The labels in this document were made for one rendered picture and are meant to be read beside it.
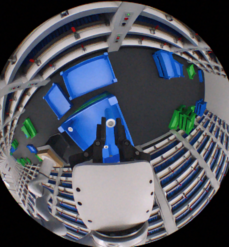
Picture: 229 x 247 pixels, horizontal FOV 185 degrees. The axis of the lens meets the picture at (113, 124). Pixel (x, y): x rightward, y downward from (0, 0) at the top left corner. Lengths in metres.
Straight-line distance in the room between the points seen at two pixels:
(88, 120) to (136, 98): 0.55
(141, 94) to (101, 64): 0.47
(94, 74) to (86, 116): 0.31
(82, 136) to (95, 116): 0.11
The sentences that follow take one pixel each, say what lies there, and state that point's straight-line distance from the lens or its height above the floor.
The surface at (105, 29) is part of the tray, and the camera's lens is 0.51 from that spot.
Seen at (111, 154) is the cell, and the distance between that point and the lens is 0.31.
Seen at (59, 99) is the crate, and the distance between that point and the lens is 0.78.
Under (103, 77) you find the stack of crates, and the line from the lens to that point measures 0.50.
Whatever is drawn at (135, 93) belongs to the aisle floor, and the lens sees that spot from 0.72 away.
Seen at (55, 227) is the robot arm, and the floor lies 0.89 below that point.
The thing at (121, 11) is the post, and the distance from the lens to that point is 0.41.
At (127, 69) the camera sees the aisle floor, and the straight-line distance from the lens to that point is 0.71.
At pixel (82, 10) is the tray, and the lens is 0.38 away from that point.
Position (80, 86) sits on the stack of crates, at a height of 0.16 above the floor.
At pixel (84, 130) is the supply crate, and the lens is 0.31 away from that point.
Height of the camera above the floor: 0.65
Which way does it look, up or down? 61 degrees down
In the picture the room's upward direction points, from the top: 164 degrees clockwise
